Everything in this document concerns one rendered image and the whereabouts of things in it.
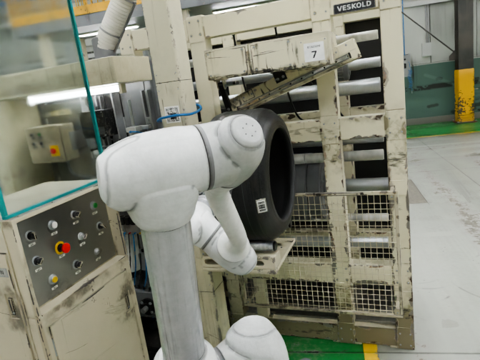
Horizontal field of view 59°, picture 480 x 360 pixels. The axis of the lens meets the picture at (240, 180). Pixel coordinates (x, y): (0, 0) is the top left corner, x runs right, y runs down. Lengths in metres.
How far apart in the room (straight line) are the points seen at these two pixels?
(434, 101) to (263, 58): 9.48
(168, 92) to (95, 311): 0.99
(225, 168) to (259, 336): 0.51
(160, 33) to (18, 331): 1.31
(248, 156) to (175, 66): 1.21
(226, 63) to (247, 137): 1.37
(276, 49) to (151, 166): 1.38
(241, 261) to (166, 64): 1.00
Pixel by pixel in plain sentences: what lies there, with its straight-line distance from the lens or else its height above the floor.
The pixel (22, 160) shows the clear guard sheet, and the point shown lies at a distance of 1.68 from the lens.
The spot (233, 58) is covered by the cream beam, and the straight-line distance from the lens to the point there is 2.10.
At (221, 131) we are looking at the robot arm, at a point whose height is 1.54.
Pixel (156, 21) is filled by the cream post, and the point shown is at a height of 1.91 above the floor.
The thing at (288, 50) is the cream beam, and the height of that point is 1.72.
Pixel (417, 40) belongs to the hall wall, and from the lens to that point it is 11.30.
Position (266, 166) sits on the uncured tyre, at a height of 1.28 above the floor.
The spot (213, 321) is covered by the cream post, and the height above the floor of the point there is 0.46.
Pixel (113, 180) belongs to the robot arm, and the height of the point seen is 1.49.
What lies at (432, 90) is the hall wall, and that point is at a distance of 11.32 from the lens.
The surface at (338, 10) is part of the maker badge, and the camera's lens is 2.30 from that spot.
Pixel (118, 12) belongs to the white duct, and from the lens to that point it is 2.44.
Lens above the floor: 1.62
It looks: 13 degrees down
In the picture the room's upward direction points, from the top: 8 degrees counter-clockwise
